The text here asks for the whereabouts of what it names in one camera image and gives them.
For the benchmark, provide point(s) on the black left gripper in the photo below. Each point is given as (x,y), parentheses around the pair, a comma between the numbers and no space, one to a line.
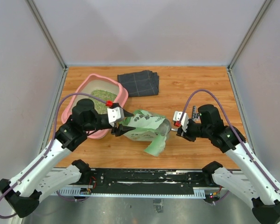
(121,130)

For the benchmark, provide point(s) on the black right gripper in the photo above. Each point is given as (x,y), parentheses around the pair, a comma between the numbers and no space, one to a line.
(186,135)

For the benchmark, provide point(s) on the piano pattern bag clip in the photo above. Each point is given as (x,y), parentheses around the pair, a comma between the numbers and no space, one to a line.
(195,114)

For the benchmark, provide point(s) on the green litter bag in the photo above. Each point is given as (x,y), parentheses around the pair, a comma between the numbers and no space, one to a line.
(146,123)

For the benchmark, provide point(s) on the grey metal scoop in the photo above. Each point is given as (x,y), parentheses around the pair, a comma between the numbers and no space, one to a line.
(165,128)

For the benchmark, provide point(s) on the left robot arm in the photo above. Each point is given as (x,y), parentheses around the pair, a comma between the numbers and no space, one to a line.
(49,158)

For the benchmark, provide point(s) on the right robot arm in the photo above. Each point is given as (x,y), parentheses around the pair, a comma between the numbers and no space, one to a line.
(235,151)

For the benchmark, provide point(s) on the green cat litter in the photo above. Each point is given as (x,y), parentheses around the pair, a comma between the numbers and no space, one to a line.
(100,107)

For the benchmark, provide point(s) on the dark checked folded cloth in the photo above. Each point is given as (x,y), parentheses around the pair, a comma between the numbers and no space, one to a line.
(140,84)

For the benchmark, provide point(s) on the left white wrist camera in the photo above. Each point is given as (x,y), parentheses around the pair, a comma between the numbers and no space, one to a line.
(115,113)

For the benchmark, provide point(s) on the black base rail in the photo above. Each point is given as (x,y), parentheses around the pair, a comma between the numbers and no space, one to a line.
(151,182)

